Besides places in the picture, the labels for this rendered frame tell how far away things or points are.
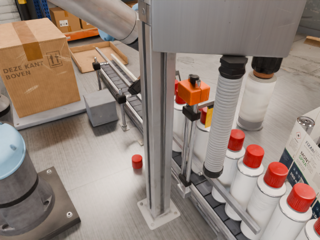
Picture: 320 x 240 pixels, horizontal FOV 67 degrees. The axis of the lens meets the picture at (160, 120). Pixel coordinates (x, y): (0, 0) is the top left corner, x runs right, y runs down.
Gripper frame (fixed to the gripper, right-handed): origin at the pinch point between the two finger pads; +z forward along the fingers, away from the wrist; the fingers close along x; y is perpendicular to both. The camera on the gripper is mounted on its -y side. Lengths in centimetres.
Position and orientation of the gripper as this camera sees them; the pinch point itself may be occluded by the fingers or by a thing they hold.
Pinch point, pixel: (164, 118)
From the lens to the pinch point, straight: 78.9
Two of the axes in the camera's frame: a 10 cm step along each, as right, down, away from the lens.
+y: 8.8, -2.8, 3.8
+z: 2.3, 9.6, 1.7
